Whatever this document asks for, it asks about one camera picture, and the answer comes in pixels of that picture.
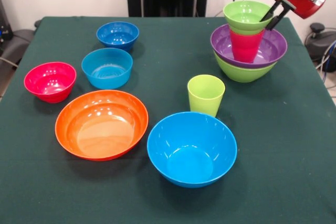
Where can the small ribbed green bowl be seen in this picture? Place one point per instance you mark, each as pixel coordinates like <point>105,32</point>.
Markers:
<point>241,24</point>

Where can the red plastic cup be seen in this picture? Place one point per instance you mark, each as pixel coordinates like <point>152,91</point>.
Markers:
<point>245,48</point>

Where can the purple plastic bowl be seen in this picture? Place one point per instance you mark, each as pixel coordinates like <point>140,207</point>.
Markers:
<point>220,45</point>

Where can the green plastic cup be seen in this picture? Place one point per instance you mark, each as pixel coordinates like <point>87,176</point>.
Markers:
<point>204,100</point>

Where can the pink plastic bowl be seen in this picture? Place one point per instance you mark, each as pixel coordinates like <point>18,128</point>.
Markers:
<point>50,87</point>

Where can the large green bowl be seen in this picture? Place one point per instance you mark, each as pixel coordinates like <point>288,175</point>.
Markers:
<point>244,73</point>

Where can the dark blue bowl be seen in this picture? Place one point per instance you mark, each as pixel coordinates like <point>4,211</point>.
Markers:
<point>118,36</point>

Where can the large light blue bowl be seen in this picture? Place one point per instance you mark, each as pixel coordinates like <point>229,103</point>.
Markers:
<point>191,161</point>

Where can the ribbed light blue bowl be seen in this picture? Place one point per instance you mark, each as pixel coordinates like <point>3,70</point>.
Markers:
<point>105,74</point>

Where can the dark green table cloth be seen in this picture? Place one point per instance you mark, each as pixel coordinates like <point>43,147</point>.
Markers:
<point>262,195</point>

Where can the orange plastic bowl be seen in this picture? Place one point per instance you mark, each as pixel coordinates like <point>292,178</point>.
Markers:
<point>102,134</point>

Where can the black box device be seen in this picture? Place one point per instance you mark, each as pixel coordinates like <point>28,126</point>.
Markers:
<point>5,24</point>

